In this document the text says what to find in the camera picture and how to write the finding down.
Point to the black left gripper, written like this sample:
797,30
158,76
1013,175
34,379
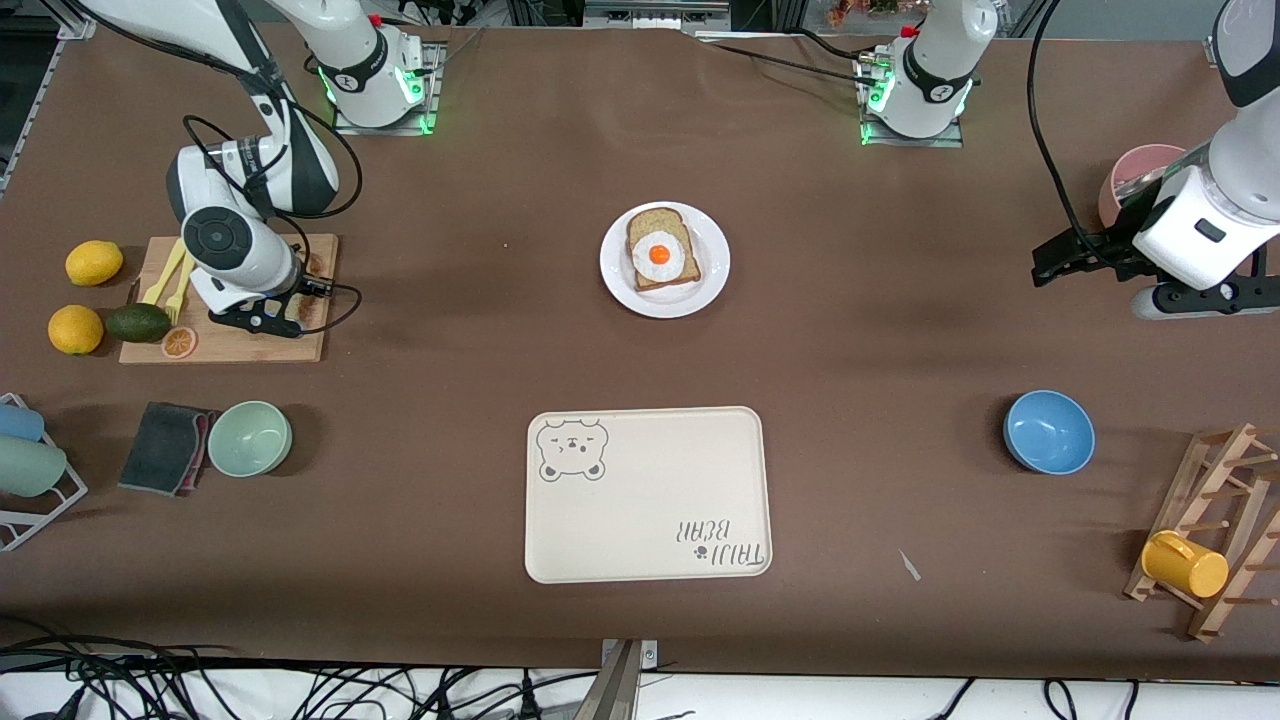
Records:
1103,248

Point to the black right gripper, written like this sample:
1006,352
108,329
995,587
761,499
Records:
306,283

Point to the fried egg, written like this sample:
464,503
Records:
659,255

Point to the white round plate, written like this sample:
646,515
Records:
710,280

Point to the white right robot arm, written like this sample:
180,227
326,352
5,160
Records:
240,240

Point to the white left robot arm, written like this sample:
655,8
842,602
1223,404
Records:
1210,215

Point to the wooden cutting board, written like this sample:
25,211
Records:
250,350

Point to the pink bowl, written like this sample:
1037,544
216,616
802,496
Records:
1120,185

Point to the yellow plastic fork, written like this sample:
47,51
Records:
180,295

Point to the orange slice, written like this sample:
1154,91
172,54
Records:
179,342

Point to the yellow plastic knife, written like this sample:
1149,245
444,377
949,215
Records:
160,280

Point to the pale green bowl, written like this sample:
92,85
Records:
250,438

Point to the dark green avocado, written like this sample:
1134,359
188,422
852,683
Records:
138,323

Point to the blue bowl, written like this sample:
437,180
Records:
1050,432

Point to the grey folded cloth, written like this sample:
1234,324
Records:
160,445

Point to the yellow lemon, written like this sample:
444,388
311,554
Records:
94,263
75,330

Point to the wooden peg rack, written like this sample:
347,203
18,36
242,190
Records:
1225,470

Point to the light blue cup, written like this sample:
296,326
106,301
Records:
18,422

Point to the pale green cup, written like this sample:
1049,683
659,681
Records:
28,466

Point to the yellow mug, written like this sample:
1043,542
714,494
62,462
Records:
1185,565

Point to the small grey tape scrap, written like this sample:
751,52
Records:
910,566

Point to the cream bear print tray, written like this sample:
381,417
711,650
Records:
650,510

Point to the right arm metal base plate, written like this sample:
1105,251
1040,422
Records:
432,95

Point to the metal table bracket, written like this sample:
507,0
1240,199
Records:
615,685

